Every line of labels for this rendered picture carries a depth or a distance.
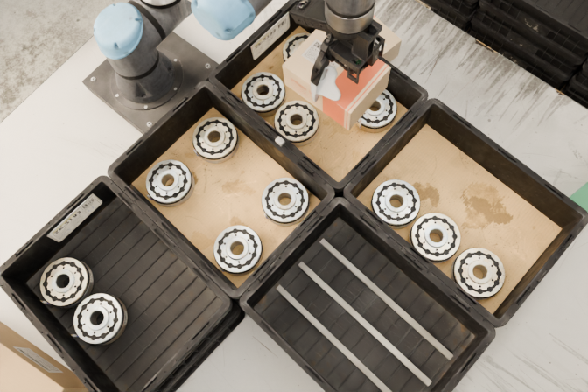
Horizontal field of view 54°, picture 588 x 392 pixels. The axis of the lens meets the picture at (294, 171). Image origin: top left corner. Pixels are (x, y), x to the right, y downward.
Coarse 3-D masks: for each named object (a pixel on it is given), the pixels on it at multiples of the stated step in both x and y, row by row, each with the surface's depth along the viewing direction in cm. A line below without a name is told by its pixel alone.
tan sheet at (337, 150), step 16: (272, 64) 139; (240, 96) 137; (288, 96) 136; (320, 112) 134; (400, 112) 133; (320, 128) 133; (336, 128) 133; (352, 128) 132; (320, 144) 132; (336, 144) 131; (352, 144) 131; (368, 144) 131; (320, 160) 130; (336, 160) 130; (352, 160) 130; (336, 176) 129
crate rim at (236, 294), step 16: (192, 96) 126; (224, 96) 126; (176, 112) 125; (240, 112) 124; (160, 128) 125; (256, 128) 123; (272, 144) 122; (112, 176) 121; (128, 192) 119; (144, 208) 118; (320, 208) 116; (160, 224) 117; (304, 224) 115; (176, 240) 115; (288, 240) 114; (192, 256) 114; (272, 256) 113; (208, 272) 113; (256, 272) 114; (224, 288) 113; (240, 288) 112
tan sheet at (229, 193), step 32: (192, 128) 135; (160, 160) 132; (192, 160) 132; (256, 160) 131; (192, 192) 129; (224, 192) 129; (256, 192) 128; (192, 224) 127; (224, 224) 126; (256, 224) 126
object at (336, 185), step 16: (272, 16) 132; (256, 32) 131; (240, 48) 130; (224, 64) 129; (272, 128) 123; (400, 128) 121; (288, 144) 121; (384, 144) 120; (304, 160) 121; (368, 160) 119; (320, 176) 118; (352, 176) 118
